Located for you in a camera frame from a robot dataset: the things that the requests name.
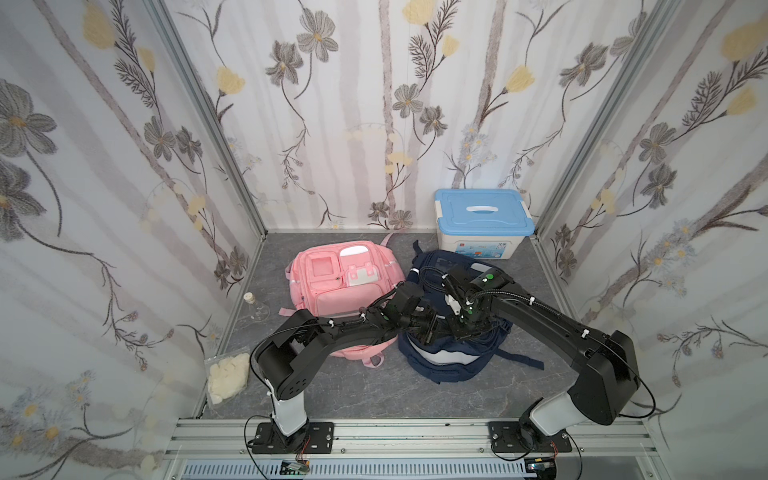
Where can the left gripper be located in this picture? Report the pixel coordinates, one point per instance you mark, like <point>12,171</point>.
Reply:
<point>435,322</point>

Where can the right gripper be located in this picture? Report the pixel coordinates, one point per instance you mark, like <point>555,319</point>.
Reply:
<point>453,318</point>

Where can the navy blue backpack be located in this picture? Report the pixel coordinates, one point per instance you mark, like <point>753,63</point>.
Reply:
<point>435,351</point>

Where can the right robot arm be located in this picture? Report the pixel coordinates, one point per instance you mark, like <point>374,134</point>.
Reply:
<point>605,364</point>

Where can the pink backpack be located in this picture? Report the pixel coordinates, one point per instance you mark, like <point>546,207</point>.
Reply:
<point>337,280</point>

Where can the white box with blue lid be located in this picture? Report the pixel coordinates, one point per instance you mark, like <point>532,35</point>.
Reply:
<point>482,223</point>

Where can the small circuit board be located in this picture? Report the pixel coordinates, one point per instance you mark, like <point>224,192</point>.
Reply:
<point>294,468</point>

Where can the bag of white pieces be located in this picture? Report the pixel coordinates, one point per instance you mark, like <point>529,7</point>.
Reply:
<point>227,376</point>

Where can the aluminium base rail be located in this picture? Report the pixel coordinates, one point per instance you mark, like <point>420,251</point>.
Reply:
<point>623,450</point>

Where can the white slotted cable duct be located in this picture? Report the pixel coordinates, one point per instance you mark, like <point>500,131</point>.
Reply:
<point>358,469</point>

